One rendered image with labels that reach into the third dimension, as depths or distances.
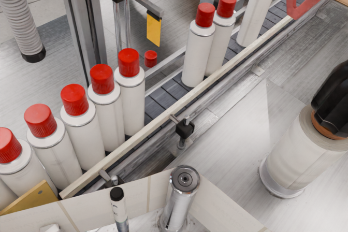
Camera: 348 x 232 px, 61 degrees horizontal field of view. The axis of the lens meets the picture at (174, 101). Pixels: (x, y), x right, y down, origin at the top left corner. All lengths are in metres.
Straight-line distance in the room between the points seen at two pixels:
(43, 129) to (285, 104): 0.53
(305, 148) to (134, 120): 0.30
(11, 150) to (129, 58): 0.20
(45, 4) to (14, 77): 1.74
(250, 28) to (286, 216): 0.44
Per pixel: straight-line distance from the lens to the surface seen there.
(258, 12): 0.76
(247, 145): 0.64
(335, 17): 1.18
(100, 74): 0.44
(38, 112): 0.42
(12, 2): 0.43
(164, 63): 0.63
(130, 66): 0.46
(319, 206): 0.64
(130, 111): 0.54
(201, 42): 0.60
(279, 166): 0.55
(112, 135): 0.54
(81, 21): 0.55
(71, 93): 0.42
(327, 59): 0.99
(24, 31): 0.45
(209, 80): 0.67
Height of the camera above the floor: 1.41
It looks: 52 degrees down
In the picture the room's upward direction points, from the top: 8 degrees clockwise
